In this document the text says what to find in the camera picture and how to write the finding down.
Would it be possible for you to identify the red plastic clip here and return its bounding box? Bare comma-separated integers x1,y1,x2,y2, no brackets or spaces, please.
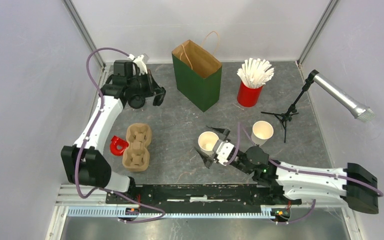
109,135,129,156

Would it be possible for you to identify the green paper bag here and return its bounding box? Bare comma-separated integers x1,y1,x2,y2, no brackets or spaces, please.
171,31,222,112

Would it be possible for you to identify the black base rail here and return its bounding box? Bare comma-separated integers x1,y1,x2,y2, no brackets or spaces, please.
105,183,302,215

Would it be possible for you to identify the red cup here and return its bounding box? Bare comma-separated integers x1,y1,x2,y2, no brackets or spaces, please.
236,82,264,108

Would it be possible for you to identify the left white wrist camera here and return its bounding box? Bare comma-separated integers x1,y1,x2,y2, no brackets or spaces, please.
127,53,149,76

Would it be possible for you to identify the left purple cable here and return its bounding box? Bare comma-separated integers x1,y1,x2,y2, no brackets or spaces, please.
74,47,166,224

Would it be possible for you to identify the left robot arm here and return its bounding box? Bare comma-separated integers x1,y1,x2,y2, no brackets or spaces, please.
61,55,166,204

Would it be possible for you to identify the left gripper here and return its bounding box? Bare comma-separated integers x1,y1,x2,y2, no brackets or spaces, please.
127,69,165,99

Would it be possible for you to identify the white wrapped straws bundle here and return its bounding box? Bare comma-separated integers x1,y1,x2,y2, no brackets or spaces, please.
236,58,275,89

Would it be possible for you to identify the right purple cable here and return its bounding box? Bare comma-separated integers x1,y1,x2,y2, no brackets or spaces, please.
223,122,384,225

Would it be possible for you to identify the silver microphone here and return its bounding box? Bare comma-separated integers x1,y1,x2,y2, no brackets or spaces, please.
308,69,376,122

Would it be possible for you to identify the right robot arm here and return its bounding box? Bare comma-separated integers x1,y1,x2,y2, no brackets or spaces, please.
195,127,384,215

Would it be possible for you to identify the purple cable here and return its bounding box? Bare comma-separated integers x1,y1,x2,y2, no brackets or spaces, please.
74,47,166,224
223,122,384,225

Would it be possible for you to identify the brown cardboard cup carrier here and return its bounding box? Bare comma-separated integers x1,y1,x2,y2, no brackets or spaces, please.
122,123,153,172

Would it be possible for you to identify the white paper coffee cup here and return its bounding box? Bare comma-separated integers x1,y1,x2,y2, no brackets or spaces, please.
198,131,219,156

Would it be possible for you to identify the black coffee lid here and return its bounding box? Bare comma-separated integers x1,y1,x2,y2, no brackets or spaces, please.
128,94,146,109

